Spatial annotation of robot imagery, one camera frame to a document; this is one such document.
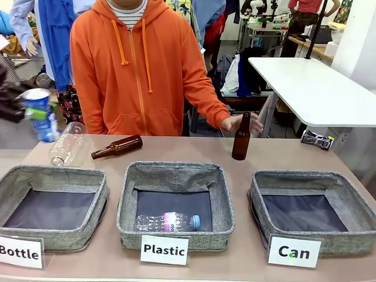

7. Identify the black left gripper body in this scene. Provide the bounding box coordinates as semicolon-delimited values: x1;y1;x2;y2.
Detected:
0;65;28;124

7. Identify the blue drink can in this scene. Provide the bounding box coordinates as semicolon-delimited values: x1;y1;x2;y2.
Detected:
17;88;62;144

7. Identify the brown glass beer bottle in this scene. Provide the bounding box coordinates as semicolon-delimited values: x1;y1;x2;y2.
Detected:
90;135;144;160
231;110;252;162

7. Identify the person's right forearm orange sleeve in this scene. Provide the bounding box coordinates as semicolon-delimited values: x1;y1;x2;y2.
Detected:
70;76;108;136

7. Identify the person's left forearm orange sleeve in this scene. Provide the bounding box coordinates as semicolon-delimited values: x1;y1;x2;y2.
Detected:
182;73;231;130

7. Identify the grey fabric basket labelled Bottle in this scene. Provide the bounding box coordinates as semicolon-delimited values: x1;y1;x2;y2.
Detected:
0;164;110;253

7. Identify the grey fabric basket labelled Plastic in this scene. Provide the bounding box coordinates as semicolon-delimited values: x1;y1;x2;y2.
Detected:
116;160;236;253

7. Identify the crushed black can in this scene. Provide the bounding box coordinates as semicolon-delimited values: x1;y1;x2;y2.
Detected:
300;129;335;152

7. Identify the white sign reading Can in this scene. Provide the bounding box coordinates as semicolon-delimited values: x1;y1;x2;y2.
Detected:
267;235;323;269

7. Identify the grey fabric basket labelled Can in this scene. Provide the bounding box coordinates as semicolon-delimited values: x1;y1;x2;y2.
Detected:
247;169;376;257

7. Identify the person's left hand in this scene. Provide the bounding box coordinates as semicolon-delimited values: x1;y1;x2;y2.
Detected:
220;113;264;134

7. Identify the red floral cloth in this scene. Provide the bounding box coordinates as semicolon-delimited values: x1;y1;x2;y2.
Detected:
56;85;86;126

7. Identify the clear plastic bottle without cap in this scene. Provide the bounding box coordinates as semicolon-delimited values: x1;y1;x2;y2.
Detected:
49;121;87;167

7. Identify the mannequin hand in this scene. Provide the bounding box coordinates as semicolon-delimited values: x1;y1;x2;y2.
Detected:
25;37;40;58

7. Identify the blue hanging garment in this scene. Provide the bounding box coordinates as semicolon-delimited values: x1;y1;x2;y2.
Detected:
34;0;78;92

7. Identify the light blue shirt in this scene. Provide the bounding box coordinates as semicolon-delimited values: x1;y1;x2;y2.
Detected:
9;0;38;45

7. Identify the person in orange hoodie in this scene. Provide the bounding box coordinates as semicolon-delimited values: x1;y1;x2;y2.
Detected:
69;0;231;137

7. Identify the white sign reading Bottle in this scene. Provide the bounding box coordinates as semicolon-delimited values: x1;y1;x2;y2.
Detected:
0;234;45;270

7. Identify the clear plastic bottle blue cap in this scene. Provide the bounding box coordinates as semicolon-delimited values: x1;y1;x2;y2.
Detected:
135;211;202;234

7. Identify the white sign reading Plastic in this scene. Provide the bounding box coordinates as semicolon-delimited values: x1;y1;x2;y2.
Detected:
139;234;190;266

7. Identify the white plastic bag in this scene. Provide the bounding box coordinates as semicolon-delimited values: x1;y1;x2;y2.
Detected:
220;53;243;94

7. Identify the white desk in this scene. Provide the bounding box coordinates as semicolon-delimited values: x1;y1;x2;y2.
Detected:
247;56;376;139

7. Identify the wooden workbench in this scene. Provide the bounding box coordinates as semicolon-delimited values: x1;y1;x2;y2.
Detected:
288;35;334;63

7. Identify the person in red shirt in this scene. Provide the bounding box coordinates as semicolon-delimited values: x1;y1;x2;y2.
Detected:
280;0;342;58

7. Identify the black pole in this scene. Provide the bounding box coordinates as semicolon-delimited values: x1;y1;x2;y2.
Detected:
305;0;330;61

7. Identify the white paper roll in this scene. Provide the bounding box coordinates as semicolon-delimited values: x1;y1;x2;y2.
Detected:
324;41;339;58

